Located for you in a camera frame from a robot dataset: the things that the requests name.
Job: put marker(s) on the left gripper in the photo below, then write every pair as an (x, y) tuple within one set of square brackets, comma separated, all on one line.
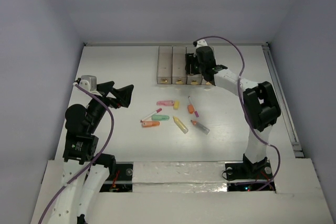
[(109, 98)]

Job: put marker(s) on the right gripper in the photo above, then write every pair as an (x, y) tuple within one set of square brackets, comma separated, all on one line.
[(190, 59)]

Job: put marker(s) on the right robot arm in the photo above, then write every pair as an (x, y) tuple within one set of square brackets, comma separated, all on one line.
[(259, 104)]

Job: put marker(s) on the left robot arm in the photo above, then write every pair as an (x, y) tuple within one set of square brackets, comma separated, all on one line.
[(84, 169)]

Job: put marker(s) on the yellow highlighter cap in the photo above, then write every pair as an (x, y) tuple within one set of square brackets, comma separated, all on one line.
[(176, 105)]

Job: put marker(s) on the green correction tape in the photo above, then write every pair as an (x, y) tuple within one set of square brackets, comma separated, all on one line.
[(158, 117)]

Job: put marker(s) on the pink marker pen lower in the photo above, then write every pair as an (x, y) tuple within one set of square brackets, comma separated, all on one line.
[(151, 114)]

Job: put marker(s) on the pink marker pen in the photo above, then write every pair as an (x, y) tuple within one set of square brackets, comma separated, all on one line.
[(191, 102), (151, 114)]

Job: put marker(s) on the orange highlighter cap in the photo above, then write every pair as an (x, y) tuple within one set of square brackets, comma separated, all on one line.
[(190, 109)]

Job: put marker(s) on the pink marker pen upper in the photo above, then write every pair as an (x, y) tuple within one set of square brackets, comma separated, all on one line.
[(191, 102)]

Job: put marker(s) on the yellow highlighter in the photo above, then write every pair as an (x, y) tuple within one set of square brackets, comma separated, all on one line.
[(180, 124)]

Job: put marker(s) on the orange tipped clear highlighter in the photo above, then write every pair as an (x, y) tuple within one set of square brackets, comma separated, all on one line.
[(200, 126)]

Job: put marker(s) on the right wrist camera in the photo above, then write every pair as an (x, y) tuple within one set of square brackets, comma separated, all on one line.
[(200, 43)]

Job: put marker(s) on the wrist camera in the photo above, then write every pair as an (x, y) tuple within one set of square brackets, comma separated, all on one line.
[(87, 82), (200, 43)]

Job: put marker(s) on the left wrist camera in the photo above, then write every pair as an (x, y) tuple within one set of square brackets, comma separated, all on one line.
[(87, 82)]

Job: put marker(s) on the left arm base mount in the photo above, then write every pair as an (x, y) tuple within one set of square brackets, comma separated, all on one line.
[(120, 181)]

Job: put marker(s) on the aluminium rail right edge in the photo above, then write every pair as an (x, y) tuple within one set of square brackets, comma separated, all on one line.
[(295, 143)]

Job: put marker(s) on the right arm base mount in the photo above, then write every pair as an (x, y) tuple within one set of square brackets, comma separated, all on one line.
[(241, 177)]

